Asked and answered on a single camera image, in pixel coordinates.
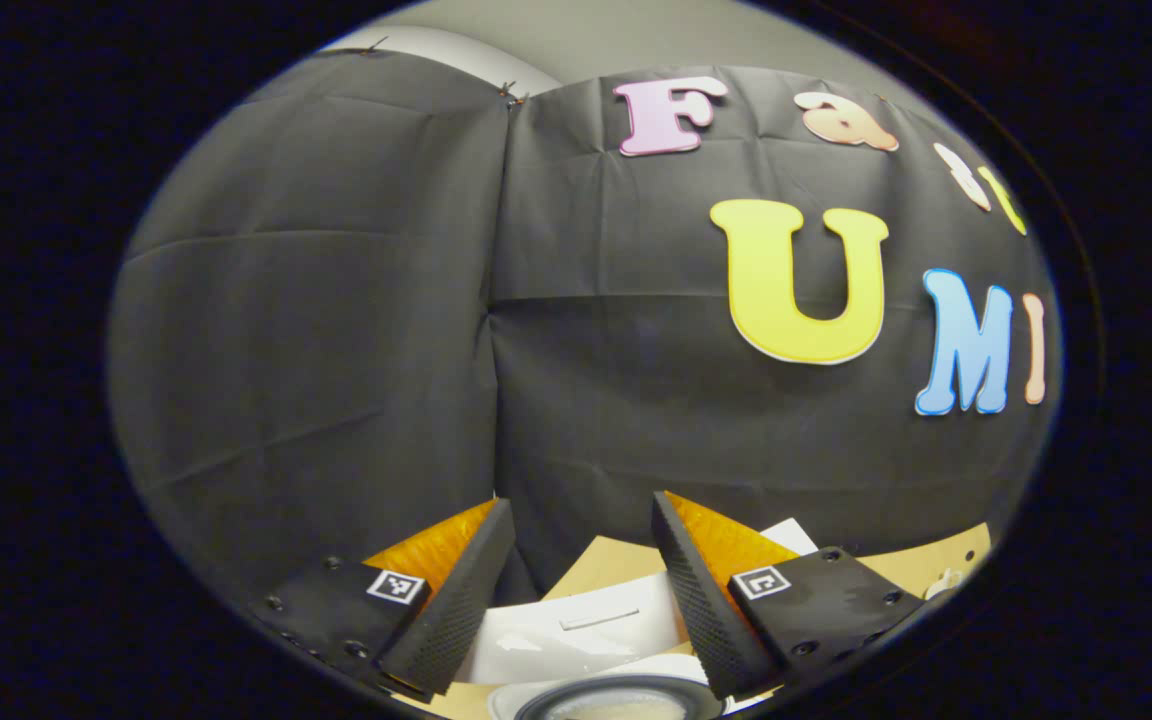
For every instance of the black backdrop cloth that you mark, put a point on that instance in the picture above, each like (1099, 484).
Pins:
(336, 300)

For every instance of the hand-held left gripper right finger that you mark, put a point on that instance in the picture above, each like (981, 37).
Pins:
(701, 610)

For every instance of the white rice cooker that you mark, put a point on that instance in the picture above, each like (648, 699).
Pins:
(576, 640)

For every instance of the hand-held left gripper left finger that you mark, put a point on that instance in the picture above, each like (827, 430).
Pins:
(456, 610)

